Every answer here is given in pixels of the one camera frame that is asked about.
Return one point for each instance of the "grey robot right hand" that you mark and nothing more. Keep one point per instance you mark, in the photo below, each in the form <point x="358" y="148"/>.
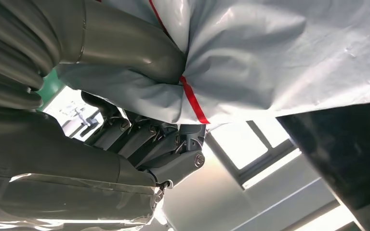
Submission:
<point x="60" y="153"/>

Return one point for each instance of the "green conveyor belt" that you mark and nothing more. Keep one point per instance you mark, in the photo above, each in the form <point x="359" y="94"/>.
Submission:
<point x="50" y="91"/>

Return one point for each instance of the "black scanner column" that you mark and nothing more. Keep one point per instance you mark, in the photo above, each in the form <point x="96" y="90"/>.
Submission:
<point x="347" y="159"/>

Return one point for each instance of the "window frame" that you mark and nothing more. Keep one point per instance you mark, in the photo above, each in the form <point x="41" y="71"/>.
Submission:
<point x="255" y="165"/>

